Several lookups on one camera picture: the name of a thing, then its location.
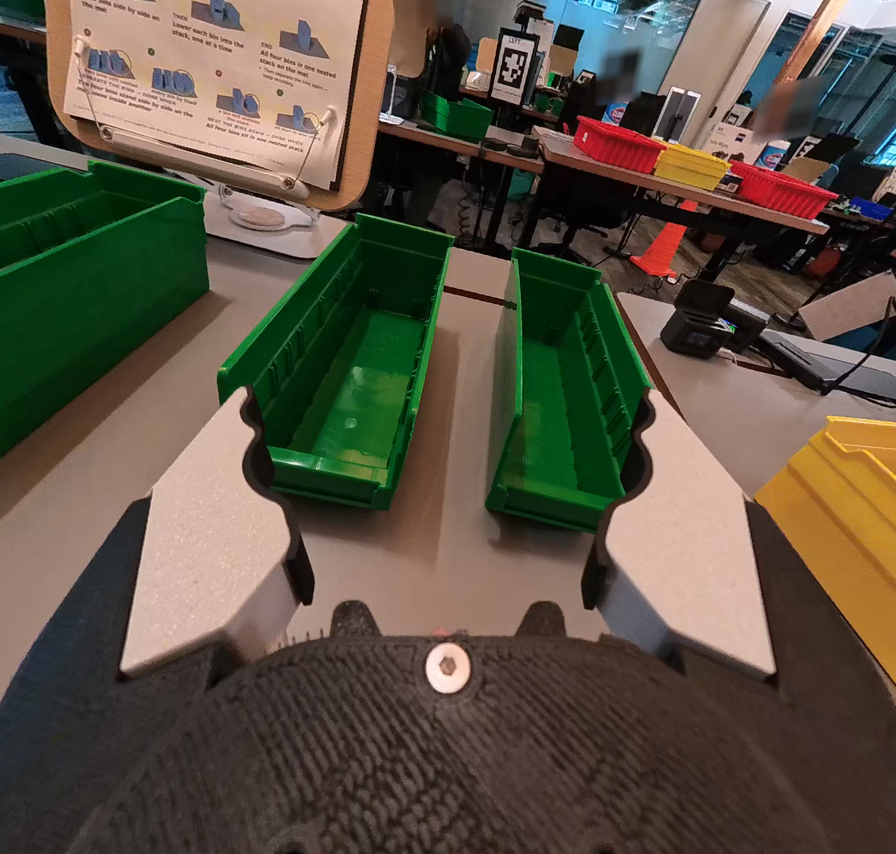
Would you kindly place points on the wooden board stand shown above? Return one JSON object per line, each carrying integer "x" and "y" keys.
{"x": 371, "y": 140}

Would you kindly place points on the black white marker tag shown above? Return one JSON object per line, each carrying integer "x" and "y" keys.
{"x": 514, "y": 63}

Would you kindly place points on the black desk gadget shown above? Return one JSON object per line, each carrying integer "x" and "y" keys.
{"x": 511, "y": 149}

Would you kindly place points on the yellow plastic bin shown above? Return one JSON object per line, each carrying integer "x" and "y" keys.
{"x": 693, "y": 165}
{"x": 840, "y": 518}

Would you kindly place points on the wooden beam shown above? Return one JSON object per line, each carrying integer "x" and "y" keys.
{"x": 836, "y": 18}

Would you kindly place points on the printed instruction sheet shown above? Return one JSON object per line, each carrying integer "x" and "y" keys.
{"x": 210, "y": 63}

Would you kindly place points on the black device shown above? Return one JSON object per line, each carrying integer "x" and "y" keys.
{"x": 693, "y": 329}

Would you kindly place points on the wooden table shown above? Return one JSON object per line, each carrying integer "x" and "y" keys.
{"x": 21, "y": 30}
{"x": 406, "y": 132}
{"x": 630, "y": 177}

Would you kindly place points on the large window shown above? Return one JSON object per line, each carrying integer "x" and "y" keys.
{"x": 665, "y": 14}

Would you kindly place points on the grey neighbour desk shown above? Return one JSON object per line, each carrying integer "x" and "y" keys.
{"x": 735, "y": 406}

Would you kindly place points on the blue white canister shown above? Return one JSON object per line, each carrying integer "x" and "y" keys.
{"x": 616, "y": 114}

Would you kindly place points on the red plastic bin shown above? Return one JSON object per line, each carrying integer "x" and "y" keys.
{"x": 784, "y": 189}
{"x": 616, "y": 144}

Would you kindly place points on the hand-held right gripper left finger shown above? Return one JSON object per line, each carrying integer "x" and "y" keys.
{"x": 203, "y": 553}

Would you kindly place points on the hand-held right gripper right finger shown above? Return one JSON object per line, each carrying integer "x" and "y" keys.
{"x": 693, "y": 553}

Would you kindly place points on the white stand base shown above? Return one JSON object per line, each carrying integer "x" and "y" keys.
{"x": 294, "y": 242}

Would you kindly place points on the white cardboard box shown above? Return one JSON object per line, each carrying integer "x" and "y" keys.
{"x": 728, "y": 144}

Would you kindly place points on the dark flat device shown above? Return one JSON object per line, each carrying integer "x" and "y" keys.
{"x": 805, "y": 364}

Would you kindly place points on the grey tilted panel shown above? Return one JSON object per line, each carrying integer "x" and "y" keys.
{"x": 847, "y": 308}

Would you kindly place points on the orange traffic cone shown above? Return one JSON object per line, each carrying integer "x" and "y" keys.
{"x": 661, "y": 249}

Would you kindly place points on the white framed monitor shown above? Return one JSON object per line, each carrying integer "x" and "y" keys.
{"x": 682, "y": 116}

